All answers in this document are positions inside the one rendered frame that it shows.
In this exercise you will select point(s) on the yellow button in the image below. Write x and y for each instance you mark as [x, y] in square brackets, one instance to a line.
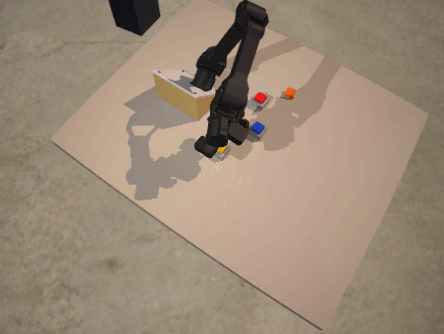
[222, 152]

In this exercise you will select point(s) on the red button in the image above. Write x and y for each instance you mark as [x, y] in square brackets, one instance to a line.
[260, 101]

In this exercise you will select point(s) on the blue button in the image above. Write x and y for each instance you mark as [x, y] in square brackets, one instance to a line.
[257, 130]

